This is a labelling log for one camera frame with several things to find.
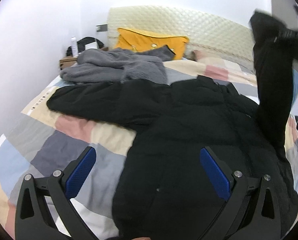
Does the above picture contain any black bag on nightstand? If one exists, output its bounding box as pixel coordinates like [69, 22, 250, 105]
[66, 37, 105, 56]

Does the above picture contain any cream quilted headboard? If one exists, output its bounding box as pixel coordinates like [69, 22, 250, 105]
[107, 6, 253, 62]

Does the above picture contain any white spray bottle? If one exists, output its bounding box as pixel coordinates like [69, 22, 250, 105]
[71, 36, 78, 57]

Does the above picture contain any wooden nightstand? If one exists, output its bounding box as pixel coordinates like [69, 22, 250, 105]
[58, 46, 110, 71]

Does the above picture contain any yellow pillow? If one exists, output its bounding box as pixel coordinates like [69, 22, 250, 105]
[114, 28, 189, 60]

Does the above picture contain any black puffer jacket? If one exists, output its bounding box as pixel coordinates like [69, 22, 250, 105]
[47, 11, 298, 239]

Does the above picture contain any grey fleece garment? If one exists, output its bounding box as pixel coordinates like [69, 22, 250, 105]
[60, 45, 175, 84]

